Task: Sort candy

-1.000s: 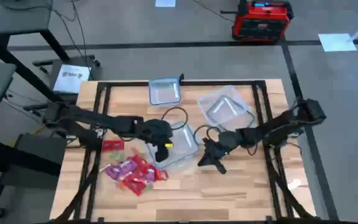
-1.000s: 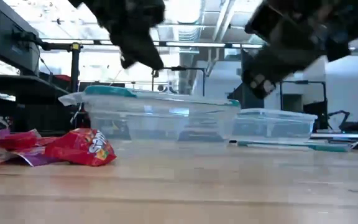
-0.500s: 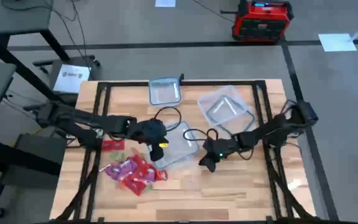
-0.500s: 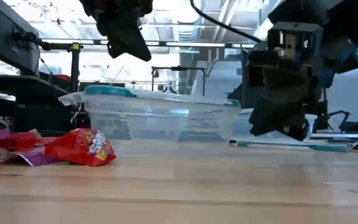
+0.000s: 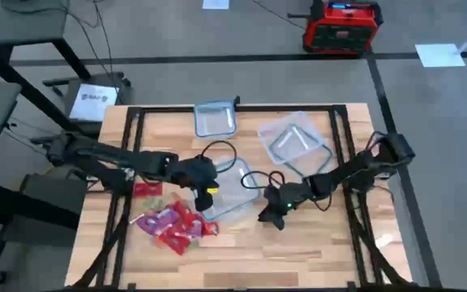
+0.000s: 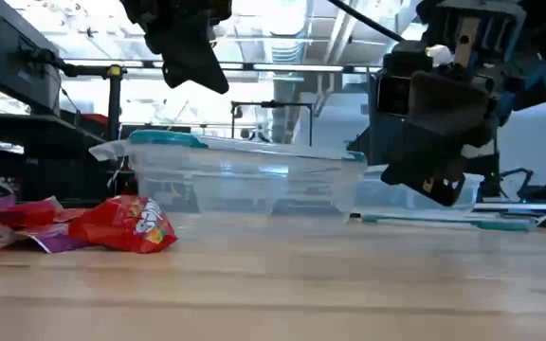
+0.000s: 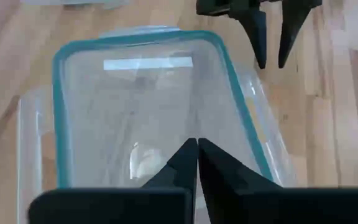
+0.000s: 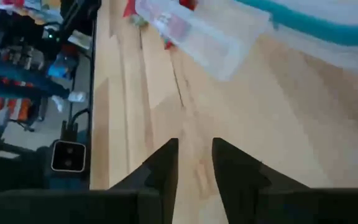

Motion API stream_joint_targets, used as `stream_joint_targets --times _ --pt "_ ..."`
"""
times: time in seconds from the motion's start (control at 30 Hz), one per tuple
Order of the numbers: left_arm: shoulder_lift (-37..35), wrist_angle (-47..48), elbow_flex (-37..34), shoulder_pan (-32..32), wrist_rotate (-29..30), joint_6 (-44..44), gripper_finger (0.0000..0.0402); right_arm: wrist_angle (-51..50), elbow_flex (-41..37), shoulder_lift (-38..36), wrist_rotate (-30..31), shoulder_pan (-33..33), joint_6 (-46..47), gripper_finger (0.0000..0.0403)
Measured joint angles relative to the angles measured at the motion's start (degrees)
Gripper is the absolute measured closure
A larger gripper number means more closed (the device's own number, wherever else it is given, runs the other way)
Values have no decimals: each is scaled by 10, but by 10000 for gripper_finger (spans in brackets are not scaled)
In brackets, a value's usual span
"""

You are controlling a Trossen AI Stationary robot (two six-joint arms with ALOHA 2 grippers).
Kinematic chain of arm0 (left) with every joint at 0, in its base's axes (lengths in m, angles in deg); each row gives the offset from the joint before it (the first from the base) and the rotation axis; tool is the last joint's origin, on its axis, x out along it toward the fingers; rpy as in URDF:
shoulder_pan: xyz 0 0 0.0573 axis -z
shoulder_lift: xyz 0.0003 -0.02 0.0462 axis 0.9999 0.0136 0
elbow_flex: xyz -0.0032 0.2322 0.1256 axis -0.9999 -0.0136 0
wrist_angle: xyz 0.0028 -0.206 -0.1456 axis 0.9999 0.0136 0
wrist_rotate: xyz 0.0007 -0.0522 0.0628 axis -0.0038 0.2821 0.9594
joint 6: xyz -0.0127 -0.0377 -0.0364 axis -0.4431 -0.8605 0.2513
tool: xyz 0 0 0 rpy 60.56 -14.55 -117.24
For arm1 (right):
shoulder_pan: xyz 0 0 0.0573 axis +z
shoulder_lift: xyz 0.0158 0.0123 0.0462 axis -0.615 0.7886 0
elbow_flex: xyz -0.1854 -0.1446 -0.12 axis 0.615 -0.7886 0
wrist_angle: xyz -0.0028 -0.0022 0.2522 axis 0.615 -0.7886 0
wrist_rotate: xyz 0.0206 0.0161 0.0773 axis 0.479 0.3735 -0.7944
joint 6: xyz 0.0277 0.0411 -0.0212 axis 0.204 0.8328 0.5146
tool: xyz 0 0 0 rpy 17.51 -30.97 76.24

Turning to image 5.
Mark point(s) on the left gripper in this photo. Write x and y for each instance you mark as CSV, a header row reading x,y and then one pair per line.
x,y
193,174

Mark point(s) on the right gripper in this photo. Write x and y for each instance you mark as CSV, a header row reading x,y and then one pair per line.
x,y
286,196

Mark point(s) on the green candy pack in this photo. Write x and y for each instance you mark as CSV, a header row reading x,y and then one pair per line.
x,y
154,203
195,243

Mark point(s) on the purple candy pack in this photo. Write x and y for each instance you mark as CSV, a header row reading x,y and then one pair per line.
x,y
156,221
196,229

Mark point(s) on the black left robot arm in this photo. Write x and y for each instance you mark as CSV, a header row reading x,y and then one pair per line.
x,y
128,156

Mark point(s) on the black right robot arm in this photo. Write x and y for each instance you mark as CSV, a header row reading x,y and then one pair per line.
x,y
347,172

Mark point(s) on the yellow tag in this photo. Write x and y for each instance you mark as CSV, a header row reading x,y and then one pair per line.
x,y
212,190

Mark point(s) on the white sticker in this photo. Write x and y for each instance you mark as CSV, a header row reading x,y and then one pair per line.
x,y
384,240

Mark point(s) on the white printed paper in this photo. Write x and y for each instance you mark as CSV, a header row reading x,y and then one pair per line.
x,y
93,103

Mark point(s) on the dark grey box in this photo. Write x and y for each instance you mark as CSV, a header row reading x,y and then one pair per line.
x,y
55,194

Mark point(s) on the white paper sheet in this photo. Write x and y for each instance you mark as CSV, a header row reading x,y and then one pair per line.
x,y
216,4
440,55

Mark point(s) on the red portable power station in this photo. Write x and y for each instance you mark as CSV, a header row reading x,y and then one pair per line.
x,y
339,36

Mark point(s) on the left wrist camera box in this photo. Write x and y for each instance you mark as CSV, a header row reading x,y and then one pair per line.
x,y
201,170

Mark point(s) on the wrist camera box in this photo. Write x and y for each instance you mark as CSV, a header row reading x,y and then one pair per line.
x,y
288,203
201,170

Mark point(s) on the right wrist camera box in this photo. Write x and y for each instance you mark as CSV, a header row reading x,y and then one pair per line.
x,y
288,203

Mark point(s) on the small black bracket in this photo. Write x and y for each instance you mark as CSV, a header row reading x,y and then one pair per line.
x,y
236,102

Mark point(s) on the black table leg frame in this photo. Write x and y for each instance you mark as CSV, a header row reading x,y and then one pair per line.
x,y
22,200

